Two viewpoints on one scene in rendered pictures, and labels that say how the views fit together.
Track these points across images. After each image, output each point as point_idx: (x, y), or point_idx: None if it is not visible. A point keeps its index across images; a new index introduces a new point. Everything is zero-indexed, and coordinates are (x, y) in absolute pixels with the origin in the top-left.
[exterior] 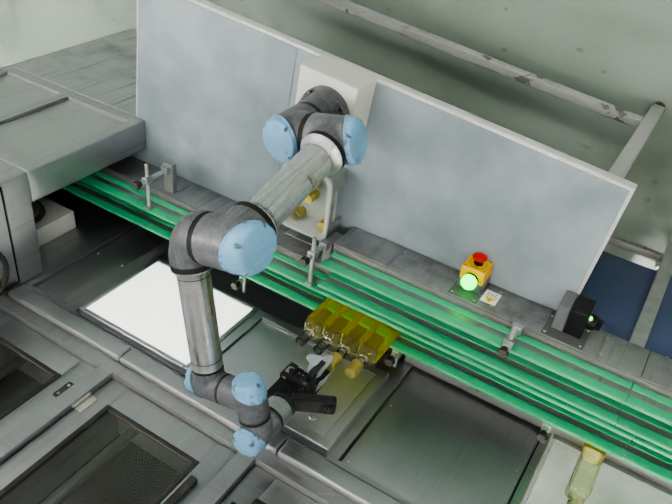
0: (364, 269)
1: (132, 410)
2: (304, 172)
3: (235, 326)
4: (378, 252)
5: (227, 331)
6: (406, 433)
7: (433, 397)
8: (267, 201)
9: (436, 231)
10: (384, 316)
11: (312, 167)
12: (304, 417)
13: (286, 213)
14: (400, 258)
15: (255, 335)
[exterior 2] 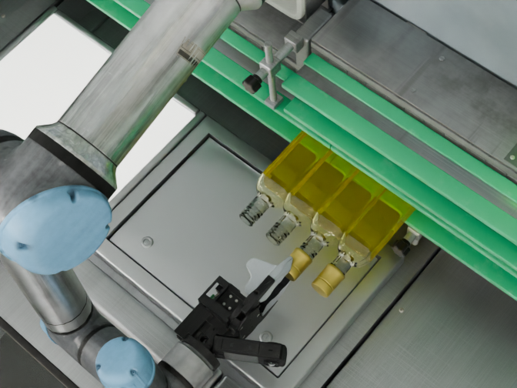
0: (360, 97)
1: (5, 302)
2: (171, 45)
3: (164, 152)
4: (390, 59)
5: (150, 162)
6: (418, 366)
7: (478, 296)
8: (91, 126)
9: (498, 34)
10: (391, 183)
11: (189, 28)
12: (252, 337)
13: (135, 136)
14: (429, 74)
15: (195, 169)
